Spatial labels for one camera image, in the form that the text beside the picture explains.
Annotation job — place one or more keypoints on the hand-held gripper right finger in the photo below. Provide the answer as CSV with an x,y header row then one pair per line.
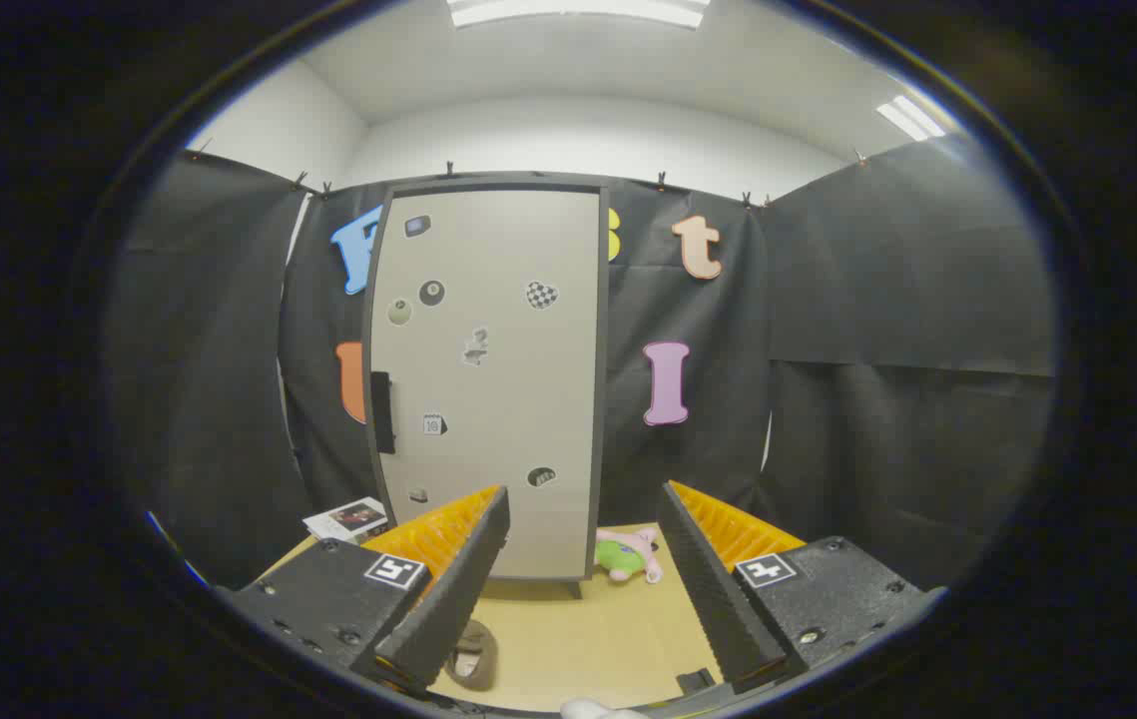
x,y
713,599

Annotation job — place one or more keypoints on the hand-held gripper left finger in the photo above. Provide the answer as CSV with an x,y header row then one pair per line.
x,y
458,599

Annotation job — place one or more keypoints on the brown fuzzy slipper shoe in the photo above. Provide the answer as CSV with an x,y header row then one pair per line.
x,y
473,654

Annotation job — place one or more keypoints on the beige shoe cabinet door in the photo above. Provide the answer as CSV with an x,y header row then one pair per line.
x,y
508,399

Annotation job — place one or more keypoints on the grey shoe cabinet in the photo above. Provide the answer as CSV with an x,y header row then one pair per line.
x,y
605,399

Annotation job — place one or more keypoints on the green and pink plush toy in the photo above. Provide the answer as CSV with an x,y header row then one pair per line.
x,y
618,559

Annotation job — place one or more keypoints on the white book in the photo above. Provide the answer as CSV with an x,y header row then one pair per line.
x,y
343,519

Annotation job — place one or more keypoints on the black backdrop cloth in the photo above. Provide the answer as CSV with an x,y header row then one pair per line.
x,y
877,300

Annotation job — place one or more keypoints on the small ceiling light panel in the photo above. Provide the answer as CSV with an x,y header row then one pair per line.
x,y
910,118

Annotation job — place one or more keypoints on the long ceiling light panel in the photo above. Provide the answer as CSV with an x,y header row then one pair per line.
x,y
578,10

